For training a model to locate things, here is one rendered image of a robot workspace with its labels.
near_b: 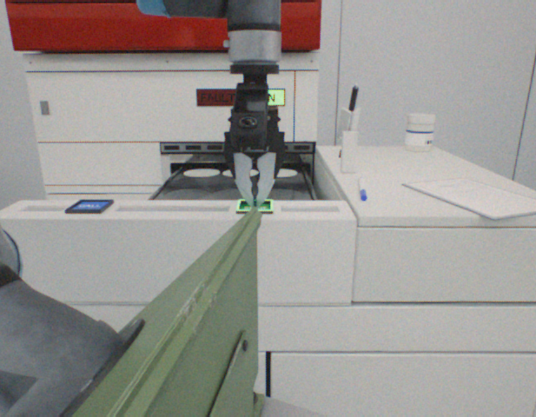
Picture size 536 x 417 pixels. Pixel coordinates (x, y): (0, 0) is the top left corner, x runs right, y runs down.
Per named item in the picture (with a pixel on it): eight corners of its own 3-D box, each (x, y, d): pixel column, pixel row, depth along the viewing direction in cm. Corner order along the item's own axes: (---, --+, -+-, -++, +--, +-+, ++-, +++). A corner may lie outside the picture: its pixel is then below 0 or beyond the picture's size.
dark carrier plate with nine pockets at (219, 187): (183, 169, 122) (183, 168, 121) (301, 169, 121) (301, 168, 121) (151, 204, 89) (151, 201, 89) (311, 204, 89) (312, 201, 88)
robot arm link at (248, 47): (281, 29, 54) (220, 29, 54) (281, 66, 56) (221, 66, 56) (280, 35, 61) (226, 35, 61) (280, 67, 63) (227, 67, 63)
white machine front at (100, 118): (49, 191, 127) (27, 54, 114) (314, 191, 126) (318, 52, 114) (44, 194, 124) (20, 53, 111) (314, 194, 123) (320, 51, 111)
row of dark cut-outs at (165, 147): (162, 151, 120) (161, 142, 120) (312, 151, 120) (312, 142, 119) (161, 151, 120) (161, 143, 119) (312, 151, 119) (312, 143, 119)
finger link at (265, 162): (274, 199, 69) (274, 144, 66) (275, 210, 63) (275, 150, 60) (256, 199, 69) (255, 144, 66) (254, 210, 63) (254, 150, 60)
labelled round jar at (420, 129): (400, 148, 116) (404, 113, 113) (426, 148, 116) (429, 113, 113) (408, 152, 109) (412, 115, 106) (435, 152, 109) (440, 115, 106)
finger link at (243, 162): (256, 199, 69) (255, 144, 66) (254, 210, 63) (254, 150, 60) (237, 199, 69) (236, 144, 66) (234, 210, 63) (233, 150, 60)
